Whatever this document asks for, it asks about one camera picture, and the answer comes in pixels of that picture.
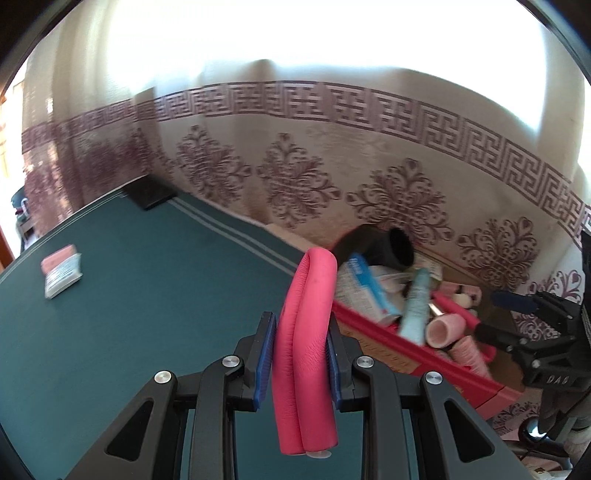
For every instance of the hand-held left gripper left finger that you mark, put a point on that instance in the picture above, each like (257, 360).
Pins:
(263, 360)

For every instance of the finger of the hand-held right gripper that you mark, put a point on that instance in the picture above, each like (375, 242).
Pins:
(501, 339)
(510, 300)

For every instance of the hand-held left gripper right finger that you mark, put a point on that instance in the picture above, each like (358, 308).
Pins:
(333, 369)

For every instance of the pink bendy foam curler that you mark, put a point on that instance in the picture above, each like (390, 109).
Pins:
(300, 346)

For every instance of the red tin box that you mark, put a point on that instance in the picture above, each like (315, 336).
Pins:
(480, 392)

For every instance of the light blue long packet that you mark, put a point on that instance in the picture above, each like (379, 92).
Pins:
(415, 304)

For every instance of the blue and white carton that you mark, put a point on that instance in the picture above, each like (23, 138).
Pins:
(364, 281)

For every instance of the black cylinder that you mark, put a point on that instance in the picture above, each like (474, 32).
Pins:
(369, 244)

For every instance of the black flat object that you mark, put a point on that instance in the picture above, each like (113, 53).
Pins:
(150, 194)

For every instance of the pink and white packet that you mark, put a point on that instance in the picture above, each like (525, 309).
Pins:
(62, 277)

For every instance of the patterned purple white curtain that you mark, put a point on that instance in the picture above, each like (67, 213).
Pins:
(300, 138)

